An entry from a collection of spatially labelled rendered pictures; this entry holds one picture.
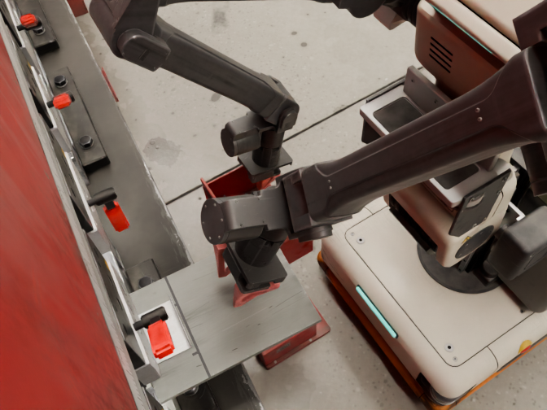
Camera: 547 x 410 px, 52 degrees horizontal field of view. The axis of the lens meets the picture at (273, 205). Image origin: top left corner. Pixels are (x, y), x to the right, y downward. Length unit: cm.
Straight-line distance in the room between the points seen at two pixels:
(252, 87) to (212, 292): 35
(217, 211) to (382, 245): 112
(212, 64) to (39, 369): 65
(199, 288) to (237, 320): 8
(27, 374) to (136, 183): 93
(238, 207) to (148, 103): 191
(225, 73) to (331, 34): 186
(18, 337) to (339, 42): 249
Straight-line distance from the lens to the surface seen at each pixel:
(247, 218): 66
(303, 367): 188
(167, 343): 62
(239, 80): 94
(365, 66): 260
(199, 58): 86
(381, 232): 177
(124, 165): 122
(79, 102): 133
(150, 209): 114
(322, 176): 60
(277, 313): 87
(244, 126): 106
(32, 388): 28
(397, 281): 170
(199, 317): 88
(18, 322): 30
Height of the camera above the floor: 181
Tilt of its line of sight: 58 degrees down
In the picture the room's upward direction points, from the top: 6 degrees counter-clockwise
